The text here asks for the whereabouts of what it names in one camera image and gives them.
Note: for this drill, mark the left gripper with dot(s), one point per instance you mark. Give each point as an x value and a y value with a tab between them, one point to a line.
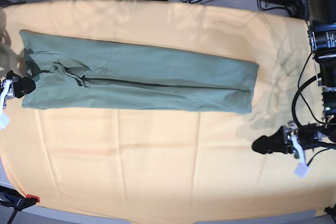
308	135

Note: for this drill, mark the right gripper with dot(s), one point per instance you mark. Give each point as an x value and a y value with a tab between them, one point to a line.
11	93

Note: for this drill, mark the green T-shirt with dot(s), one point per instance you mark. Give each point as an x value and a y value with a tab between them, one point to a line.
83	73

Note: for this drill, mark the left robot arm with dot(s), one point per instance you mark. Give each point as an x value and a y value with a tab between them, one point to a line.
320	51

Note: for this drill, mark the black corner clamp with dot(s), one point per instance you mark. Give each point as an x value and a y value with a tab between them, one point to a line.
331	211

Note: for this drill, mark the black red clamp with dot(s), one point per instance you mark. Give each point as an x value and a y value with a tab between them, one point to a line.
11	198

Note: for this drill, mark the yellow tablecloth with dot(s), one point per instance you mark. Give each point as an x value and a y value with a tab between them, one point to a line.
164	166

